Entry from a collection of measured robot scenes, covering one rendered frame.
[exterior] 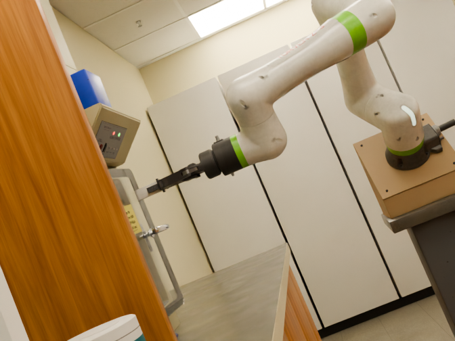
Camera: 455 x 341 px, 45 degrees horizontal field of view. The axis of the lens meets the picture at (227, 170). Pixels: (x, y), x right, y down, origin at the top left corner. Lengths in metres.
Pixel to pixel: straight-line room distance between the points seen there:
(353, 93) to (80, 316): 1.14
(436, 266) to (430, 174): 0.30
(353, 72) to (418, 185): 0.43
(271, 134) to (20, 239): 0.64
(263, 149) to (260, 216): 2.91
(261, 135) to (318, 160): 2.92
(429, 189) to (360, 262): 2.47
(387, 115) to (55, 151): 1.05
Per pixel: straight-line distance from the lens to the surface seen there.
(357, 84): 1.87
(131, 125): 1.52
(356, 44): 1.52
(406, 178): 1.96
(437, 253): 1.96
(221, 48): 4.94
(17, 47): 1.30
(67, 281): 1.23
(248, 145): 1.43
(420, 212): 1.88
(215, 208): 4.36
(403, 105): 1.84
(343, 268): 4.37
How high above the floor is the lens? 1.17
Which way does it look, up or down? 4 degrees up
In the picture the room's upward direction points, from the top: 23 degrees counter-clockwise
